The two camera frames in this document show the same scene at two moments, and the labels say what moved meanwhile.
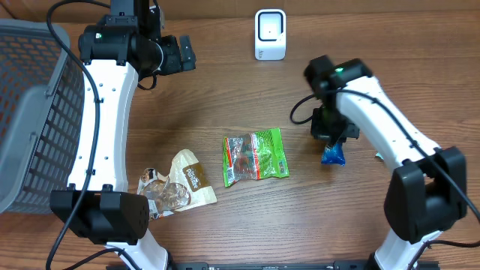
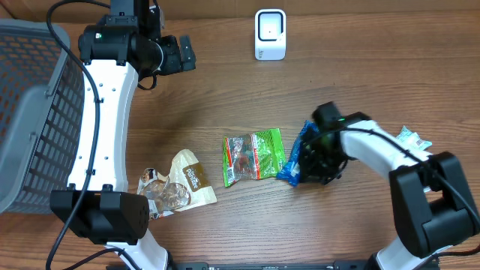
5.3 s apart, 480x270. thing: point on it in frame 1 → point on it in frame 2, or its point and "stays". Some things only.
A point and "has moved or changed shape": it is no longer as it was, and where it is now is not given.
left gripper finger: x=187 y=53 stays
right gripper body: x=329 y=124 → x=327 y=163
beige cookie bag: x=184 y=186 stays
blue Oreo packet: x=334 y=154 has moved or changed shape
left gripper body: x=172 y=58 stays
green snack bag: x=256 y=156 stays
